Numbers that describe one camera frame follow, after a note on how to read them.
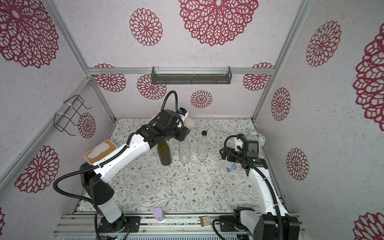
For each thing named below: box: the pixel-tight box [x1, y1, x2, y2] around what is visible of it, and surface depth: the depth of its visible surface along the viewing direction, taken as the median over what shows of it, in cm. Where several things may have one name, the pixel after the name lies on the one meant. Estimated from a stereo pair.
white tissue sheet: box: [87, 142, 110, 159], surface depth 98 cm
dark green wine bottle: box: [157, 140, 172, 166], surface depth 92 cm
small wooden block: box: [200, 216, 210, 227], surface depth 74 cm
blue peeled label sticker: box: [226, 163, 237, 173], surface depth 96 cm
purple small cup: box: [153, 207, 165, 222], surface depth 72 cm
